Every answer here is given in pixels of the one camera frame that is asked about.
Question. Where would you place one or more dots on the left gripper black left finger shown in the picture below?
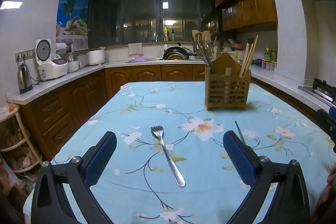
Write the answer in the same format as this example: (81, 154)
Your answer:
(50, 203)

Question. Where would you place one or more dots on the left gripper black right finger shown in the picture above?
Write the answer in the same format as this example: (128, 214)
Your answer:
(290, 203)

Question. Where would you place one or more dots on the steel chopstick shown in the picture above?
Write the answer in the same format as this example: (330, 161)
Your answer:
(240, 133)
(204, 54)

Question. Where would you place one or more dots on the bamboo chopstick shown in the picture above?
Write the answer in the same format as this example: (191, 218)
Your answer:
(251, 53)
(244, 59)

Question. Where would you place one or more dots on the brown wooden chopstick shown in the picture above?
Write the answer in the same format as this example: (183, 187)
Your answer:
(245, 73)

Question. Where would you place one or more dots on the wooden utensil holder caddy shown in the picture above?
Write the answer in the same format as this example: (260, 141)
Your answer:
(226, 87)

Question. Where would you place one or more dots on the silver metal fork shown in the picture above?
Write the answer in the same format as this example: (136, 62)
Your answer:
(158, 133)

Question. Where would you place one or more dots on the person's right hand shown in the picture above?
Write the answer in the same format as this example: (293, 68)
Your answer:
(325, 210)

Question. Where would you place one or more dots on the wooden lower cabinets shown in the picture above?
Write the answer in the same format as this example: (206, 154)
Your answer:
(52, 118)

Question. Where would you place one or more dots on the green bottle on counter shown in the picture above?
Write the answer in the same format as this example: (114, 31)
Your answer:
(267, 55)

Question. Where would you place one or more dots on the steel electric kettle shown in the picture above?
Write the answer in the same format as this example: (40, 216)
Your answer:
(24, 79)

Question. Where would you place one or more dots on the white rice cooker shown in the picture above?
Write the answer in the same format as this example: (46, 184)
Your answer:
(50, 65)

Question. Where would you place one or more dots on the small white steel pot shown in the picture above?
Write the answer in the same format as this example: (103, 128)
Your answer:
(73, 65)

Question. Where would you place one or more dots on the counter utensil drying rack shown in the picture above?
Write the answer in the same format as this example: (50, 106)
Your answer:
(205, 40)

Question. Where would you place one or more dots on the white cylindrical pot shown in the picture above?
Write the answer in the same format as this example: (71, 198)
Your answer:
(96, 57)

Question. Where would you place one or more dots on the black wok in sink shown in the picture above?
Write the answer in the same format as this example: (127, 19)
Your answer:
(178, 53)

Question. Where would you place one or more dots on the purple plastic lid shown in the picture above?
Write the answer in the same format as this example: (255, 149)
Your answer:
(138, 59)

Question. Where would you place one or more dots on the beige hanging dish cloth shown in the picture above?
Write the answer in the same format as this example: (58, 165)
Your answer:
(135, 49)

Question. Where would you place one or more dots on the fruit beach poster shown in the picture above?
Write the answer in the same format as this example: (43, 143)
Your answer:
(72, 23)

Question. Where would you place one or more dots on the yellow detergent bottle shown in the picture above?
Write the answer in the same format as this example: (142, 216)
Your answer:
(166, 33)

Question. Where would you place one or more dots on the white wire shelf rack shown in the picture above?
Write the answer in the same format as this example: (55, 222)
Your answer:
(17, 149)

